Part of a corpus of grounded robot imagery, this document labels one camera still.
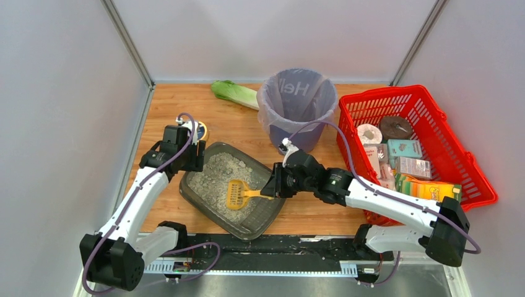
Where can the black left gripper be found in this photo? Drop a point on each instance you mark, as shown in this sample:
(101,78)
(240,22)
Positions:
(196,154)

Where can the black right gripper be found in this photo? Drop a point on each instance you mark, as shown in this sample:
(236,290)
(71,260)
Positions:
(280,181)

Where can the yellow litter scoop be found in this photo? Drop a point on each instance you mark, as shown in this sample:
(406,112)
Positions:
(239,194)

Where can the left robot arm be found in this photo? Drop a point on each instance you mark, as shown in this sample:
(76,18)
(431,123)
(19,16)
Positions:
(135,209)

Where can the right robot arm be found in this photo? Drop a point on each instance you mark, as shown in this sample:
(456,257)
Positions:
(438,229)

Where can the grey transparent litter box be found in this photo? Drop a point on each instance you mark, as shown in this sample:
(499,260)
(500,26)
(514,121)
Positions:
(207,190)

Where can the teal small box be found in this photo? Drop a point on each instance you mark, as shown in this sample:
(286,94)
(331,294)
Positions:
(404,148)

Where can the yellow round sponge tin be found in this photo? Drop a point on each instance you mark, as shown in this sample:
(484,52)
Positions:
(202,132)

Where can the blue trash bin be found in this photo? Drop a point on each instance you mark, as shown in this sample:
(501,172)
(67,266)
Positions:
(305,140)

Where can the green napa cabbage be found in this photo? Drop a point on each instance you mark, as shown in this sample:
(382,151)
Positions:
(230,91)

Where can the translucent bin liner bag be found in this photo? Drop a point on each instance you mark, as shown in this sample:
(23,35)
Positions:
(295,96)

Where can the pink white packet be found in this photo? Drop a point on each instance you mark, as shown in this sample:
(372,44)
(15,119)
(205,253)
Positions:
(378,157)

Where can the white toilet paper roll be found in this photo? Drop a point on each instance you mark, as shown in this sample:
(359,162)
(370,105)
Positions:
(369,134)

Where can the brown round disc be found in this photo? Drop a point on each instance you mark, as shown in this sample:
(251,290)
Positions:
(395,127)

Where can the grey pink packet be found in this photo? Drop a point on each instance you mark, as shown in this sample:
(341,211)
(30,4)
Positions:
(417,168)

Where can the yellow orange sponge pack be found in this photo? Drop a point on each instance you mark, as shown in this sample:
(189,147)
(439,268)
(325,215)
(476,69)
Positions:
(429,190)

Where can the red plastic basket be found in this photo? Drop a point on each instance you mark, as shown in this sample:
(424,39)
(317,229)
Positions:
(450,161)

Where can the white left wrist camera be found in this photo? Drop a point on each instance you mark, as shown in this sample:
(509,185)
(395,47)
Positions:
(193,126)

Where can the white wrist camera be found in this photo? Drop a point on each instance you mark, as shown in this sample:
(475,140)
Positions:
(193,126)
(287,148)

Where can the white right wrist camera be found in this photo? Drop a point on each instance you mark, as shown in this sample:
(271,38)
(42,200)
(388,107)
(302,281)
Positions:
(287,148)

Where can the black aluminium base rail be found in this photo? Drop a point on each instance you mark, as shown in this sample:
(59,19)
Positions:
(272,255)

